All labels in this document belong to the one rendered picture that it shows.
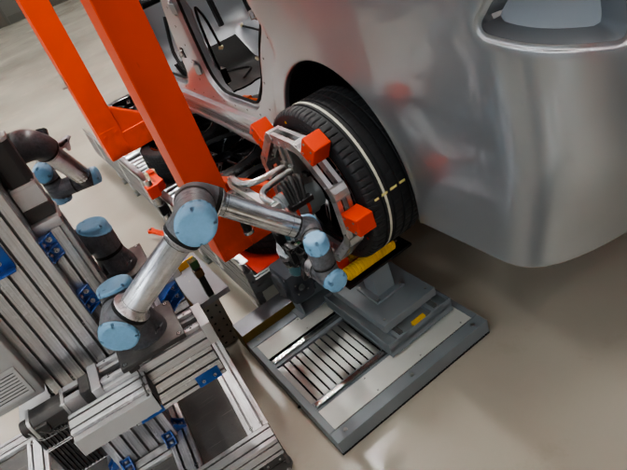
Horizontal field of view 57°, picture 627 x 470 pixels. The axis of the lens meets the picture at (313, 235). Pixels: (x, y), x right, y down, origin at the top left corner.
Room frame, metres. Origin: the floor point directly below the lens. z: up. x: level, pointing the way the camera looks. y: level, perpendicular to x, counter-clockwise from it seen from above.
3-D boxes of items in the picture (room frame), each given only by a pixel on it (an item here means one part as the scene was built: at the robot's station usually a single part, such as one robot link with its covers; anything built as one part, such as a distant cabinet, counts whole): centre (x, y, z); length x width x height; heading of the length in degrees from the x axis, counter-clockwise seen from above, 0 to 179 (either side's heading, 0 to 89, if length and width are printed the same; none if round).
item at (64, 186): (2.29, 0.90, 1.12); 0.11 x 0.08 x 0.11; 91
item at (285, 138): (1.95, -0.04, 0.85); 0.54 x 0.07 x 0.54; 22
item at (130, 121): (4.25, 0.79, 0.69); 0.52 x 0.17 x 0.35; 112
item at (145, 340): (1.55, 0.64, 0.87); 0.15 x 0.15 x 0.10
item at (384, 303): (2.02, -0.20, 0.32); 0.40 x 0.30 x 0.28; 22
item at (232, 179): (2.00, 0.11, 1.03); 0.19 x 0.18 x 0.11; 112
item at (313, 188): (1.93, 0.03, 0.85); 0.21 x 0.14 x 0.14; 112
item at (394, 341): (2.02, -0.20, 0.13); 0.50 x 0.36 x 0.10; 22
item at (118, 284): (1.54, 0.64, 0.98); 0.13 x 0.12 x 0.14; 2
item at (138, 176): (3.51, 0.82, 0.28); 2.47 x 0.09 x 0.22; 22
